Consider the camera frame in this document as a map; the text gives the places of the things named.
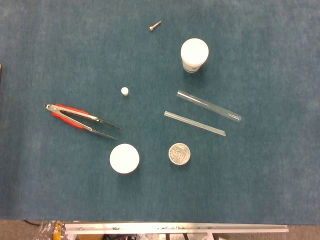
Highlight clear glass test tube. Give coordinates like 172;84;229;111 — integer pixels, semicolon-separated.
176;89;244;123

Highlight clear flat plastic strip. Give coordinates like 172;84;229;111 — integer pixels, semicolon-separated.
163;110;227;138

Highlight round tin of paper clips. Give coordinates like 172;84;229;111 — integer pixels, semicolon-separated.
167;142;192;167

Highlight white paper cup blue logo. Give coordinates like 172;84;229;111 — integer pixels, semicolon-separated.
109;143;141;174

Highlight white paper cup trident logo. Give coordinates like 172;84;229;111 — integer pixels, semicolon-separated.
180;37;210;74

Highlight small metal bolt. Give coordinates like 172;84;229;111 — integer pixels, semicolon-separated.
149;20;162;33

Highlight teal felt table mat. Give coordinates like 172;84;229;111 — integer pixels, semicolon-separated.
0;0;320;225

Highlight crumpled clear plastic bag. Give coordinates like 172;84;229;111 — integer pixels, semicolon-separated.
37;219;66;240

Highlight red-handled metal tongs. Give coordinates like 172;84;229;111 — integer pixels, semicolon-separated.
44;103;122;140

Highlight aluminium frame rail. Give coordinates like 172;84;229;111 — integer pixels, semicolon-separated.
64;223;290;235

